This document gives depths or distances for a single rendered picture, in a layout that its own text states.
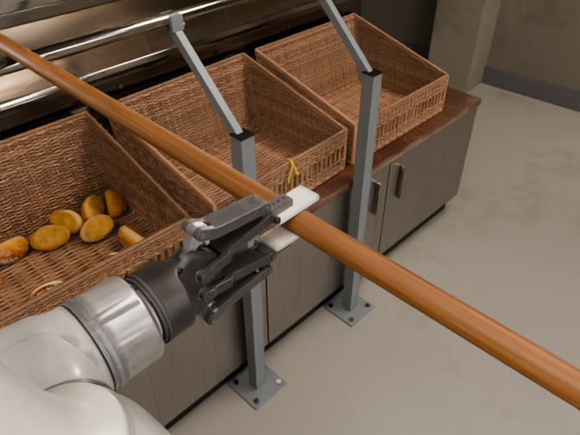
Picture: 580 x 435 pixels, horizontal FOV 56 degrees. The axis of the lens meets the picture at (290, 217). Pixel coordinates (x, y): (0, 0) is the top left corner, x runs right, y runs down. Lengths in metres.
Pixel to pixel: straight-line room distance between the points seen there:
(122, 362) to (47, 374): 0.07
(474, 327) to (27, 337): 0.38
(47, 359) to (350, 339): 1.64
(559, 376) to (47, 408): 0.39
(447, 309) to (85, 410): 0.33
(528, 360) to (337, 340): 1.53
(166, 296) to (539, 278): 2.06
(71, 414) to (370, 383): 1.63
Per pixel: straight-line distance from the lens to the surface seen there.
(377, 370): 1.95
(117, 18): 1.70
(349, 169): 1.81
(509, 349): 0.53
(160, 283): 0.51
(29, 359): 0.46
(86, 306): 0.50
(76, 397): 0.36
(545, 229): 2.71
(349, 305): 2.08
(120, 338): 0.49
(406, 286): 0.55
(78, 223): 1.59
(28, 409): 0.31
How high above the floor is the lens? 1.56
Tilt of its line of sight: 38 degrees down
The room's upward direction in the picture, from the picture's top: straight up
